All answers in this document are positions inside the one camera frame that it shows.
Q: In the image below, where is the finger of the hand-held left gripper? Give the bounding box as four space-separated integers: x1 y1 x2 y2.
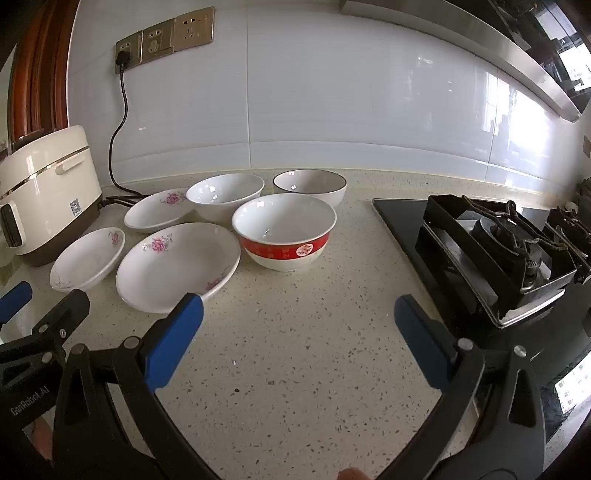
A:
0 281 34 325
0 288 90 388

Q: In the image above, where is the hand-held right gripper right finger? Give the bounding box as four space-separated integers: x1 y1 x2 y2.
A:
393 294 555 480

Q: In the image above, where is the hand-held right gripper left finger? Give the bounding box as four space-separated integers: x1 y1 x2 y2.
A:
52 292 222 480

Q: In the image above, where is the small floral plate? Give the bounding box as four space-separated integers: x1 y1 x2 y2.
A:
49 227 126 293

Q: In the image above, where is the large floral plate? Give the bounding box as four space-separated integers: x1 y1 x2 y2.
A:
115 222 242 315

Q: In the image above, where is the medium floral plate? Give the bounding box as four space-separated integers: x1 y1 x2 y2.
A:
123 188 197 234

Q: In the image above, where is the red-banded white bowl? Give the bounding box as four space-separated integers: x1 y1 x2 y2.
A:
231 193 337 273

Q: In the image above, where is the plain white bowl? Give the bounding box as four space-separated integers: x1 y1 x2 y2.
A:
185 173 266 226

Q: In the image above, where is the black pan support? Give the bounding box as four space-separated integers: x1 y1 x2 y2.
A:
545 203 591 284
414 194 578 296

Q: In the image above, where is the black glass gas stove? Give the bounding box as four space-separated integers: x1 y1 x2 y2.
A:
372 194 591 425

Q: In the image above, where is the white rice cooker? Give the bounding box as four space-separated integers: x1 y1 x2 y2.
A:
0 124 103 268

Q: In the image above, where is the steel range hood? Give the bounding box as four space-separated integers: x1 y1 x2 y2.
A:
339 0 591 123

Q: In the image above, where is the black power cable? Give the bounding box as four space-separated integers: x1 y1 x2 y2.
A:
102 69 153 208

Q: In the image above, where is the wooden door frame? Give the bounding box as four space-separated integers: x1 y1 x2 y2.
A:
8 0 81 144

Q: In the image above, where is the gold wall socket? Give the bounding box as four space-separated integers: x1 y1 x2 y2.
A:
174 6 216 51
141 19 177 64
115 30 144 73

